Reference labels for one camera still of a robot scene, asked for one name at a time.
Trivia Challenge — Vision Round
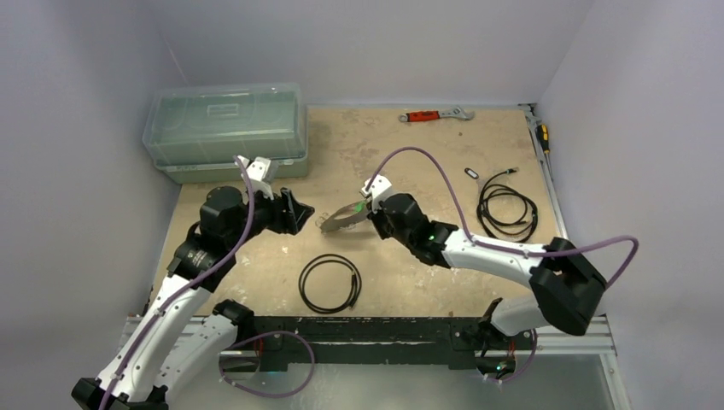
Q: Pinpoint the yellow black screwdriver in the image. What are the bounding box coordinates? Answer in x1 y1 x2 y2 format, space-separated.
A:
535 124 550 155

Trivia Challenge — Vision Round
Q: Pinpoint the black coiled ethernet cable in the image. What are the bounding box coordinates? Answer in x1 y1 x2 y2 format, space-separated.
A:
476 167 540 244

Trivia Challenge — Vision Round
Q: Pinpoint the black coiled cable loop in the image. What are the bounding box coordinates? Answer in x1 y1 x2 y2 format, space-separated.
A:
298 254 363 315

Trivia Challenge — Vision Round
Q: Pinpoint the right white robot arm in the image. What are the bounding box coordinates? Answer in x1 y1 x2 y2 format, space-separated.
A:
367 193 607 348

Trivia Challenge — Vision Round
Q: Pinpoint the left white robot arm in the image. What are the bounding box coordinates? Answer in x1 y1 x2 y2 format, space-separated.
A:
72 186 314 409

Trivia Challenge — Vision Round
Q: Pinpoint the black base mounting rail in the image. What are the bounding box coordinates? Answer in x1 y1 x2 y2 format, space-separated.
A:
252 316 533 372

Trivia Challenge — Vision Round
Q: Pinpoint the red handled adjustable wrench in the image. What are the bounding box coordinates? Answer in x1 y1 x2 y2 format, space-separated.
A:
398 106 476 123

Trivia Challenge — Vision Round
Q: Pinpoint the aluminium frame rail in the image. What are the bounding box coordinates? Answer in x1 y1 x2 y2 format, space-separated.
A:
126 315 619 359

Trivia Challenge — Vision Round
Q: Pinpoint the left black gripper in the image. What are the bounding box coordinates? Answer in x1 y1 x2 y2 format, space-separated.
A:
226 182 312 250

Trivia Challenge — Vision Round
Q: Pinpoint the clear green plastic storage box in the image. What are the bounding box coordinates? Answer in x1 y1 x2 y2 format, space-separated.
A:
142 83 309 184

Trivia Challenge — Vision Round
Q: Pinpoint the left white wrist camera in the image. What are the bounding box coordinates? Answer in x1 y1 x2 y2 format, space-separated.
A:
233 155 278 200

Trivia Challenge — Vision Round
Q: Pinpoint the black key tag by cable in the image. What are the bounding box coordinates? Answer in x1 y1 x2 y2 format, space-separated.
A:
464 167 480 180

